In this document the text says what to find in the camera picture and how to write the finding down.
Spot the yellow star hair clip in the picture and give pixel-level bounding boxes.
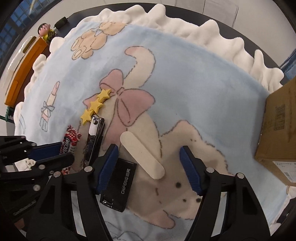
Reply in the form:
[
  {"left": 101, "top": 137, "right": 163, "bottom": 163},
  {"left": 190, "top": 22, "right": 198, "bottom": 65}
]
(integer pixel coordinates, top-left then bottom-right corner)
[{"left": 80, "top": 89, "right": 111, "bottom": 125}]

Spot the black chifeng lighter box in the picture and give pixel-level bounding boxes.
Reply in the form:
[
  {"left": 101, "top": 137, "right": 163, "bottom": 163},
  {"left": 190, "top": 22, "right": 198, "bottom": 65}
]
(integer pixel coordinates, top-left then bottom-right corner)
[{"left": 100, "top": 158, "right": 137, "bottom": 212}]

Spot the blue checked towel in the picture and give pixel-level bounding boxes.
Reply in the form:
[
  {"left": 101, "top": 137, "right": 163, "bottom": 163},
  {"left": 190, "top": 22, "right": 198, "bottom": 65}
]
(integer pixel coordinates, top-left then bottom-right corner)
[{"left": 280, "top": 49, "right": 296, "bottom": 80}]

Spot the orange wooden desk calendar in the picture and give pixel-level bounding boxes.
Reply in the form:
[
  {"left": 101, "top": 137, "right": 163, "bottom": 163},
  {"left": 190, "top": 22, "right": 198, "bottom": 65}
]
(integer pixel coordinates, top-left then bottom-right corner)
[{"left": 4, "top": 36, "right": 48, "bottom": 108}]

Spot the small black clip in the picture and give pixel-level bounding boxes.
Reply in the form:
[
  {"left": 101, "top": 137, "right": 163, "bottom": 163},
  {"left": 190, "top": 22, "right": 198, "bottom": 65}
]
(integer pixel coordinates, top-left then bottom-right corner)
[{"left": 54, "top": 16, "right": 68, "bottom": 30}]

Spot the brown cardboard box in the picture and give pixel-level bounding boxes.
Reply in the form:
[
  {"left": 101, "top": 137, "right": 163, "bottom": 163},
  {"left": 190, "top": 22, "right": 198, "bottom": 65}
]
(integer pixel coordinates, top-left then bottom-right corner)
[{"left": 255, "top": 79, "right": 296, "bottom": 186}]

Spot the red capucino candy packet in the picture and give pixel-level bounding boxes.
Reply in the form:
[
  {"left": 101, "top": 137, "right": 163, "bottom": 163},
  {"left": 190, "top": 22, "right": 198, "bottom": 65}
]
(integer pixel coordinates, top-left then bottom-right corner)
[{"left": 59, "top": 124, "right": 82, "bottom": 173}]

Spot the cartoon boy figurine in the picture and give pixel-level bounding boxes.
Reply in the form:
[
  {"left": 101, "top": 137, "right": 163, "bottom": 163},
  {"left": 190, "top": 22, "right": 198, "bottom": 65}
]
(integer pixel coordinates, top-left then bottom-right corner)
[{"left": 38, "top": 23, "right": 56, "bottom": 44}]

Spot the cream nail file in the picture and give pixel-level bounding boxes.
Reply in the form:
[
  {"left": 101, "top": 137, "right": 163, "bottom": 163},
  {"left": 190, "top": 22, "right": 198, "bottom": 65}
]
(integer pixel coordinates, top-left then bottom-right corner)
[{"left": 120, "top": 131, "right": 165, "bottom": 180}]

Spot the blue cartoon frilled blanket mat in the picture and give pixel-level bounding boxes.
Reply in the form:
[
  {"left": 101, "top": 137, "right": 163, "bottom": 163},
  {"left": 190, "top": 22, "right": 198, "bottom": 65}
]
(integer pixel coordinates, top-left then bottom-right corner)
[{"left": 14, "top": 4, "right": 287, "bottom": 240}]

